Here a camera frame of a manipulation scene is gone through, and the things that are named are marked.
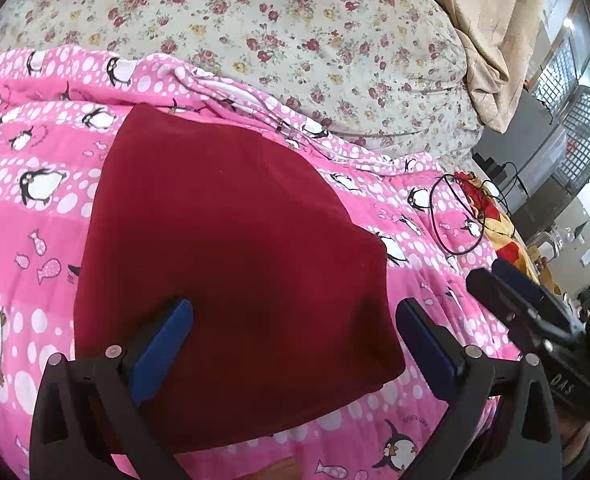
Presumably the dark red sweater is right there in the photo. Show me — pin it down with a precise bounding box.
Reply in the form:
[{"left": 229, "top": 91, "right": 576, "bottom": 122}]
[{"left": 74, "top": 104, "right": 405, "bottom": 453}]

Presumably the left hand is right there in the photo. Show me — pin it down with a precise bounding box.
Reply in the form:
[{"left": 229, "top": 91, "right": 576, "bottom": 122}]
[{"left": 253, "top": 457, "right": 303, "bottom": 480}]

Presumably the red yellow fleece blanket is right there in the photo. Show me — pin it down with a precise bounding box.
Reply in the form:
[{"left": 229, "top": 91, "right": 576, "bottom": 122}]
[{"left": 455, "top": 172, "right": 563, "bottom": 297}]

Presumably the black power adapter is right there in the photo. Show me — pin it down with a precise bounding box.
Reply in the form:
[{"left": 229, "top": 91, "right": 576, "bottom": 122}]
[{"left": 473, "top": 152, "right": 508, "bottom": 184}]

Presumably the beige curtain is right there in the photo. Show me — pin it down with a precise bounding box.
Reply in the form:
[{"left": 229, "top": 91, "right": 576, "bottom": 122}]
[{"left": 435, "top": 0, "right": 544, "bottom": 133}]

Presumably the floral quilt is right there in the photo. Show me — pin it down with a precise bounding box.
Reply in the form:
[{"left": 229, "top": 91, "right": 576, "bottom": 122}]
[{"left": 0, "top": 0, "right": 482, "bottom": 160}]

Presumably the black cable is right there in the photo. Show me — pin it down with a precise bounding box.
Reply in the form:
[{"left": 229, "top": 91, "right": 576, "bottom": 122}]
[{"left": 428, "top": 161, "right": 529, "bottom": 256}]

